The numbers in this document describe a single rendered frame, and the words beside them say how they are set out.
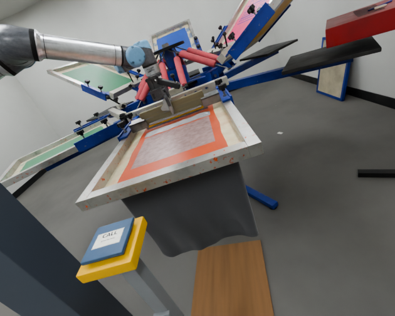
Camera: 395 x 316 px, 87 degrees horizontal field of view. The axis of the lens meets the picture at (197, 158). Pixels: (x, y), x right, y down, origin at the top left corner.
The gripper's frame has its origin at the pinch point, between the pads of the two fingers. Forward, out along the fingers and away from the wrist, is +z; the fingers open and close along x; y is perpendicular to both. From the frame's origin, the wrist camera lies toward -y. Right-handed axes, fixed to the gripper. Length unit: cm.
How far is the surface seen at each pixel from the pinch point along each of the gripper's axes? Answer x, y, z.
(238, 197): 51, -18, 26
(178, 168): 60, -5, 2
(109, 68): -159, 79, -35
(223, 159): 60, -18, 3
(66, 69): -141, 116, -50
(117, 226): 74, 11, 4
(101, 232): 75, 15, 4
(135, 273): 79, 11, 15
